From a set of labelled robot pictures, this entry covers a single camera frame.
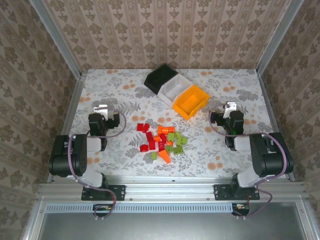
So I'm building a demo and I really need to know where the yellow-orange plastic bin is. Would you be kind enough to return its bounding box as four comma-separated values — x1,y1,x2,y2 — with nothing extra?
172,84,211,121

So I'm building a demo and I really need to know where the white plastic bin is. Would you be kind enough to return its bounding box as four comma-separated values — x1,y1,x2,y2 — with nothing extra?
157,73,194,104

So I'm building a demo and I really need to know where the black plastic bin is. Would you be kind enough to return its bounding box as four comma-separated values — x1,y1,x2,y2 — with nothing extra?
144,63,180,95

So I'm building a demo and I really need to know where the long orange slope lego brick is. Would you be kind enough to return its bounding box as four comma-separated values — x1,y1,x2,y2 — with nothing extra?
158,149,172,165

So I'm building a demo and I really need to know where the floral table cover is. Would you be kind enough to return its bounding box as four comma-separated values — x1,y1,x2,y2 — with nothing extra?
58,68,292,179

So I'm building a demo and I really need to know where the aluminium cross beam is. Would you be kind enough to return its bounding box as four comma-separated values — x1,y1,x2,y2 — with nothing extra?
37,174,309,204

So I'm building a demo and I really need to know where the grey metal panel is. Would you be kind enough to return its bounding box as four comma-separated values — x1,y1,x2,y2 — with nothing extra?
37,212,308,240

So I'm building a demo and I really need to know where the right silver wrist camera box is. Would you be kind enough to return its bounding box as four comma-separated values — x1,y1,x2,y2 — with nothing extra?
223,101,238,119

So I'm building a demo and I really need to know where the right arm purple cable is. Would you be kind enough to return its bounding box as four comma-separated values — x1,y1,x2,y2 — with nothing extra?
209,103,288,218

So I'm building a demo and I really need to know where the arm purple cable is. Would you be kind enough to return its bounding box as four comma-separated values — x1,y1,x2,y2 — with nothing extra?
209,103,288,218
67,108,127,221

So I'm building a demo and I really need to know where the aluminium side rail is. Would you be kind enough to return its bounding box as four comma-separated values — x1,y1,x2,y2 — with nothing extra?
46,72,88,183
257,74,296,182

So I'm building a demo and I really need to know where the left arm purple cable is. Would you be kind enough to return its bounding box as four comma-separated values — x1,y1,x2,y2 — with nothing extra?
67,108,127,221

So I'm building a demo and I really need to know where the small wire connector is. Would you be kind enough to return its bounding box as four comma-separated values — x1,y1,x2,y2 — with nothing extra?
92,203,114,218
231,202,251,217

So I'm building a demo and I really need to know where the aluminium upright post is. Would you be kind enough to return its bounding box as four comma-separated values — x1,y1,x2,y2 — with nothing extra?
29,0,83,80
256,0,305,76

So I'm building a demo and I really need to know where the grey slotted cable duct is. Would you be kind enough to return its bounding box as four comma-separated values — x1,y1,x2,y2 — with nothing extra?
45,202,235,214

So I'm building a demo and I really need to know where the aluminium lower frame rail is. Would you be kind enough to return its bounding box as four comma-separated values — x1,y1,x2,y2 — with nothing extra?
296,199,320,240
21,199,47,240

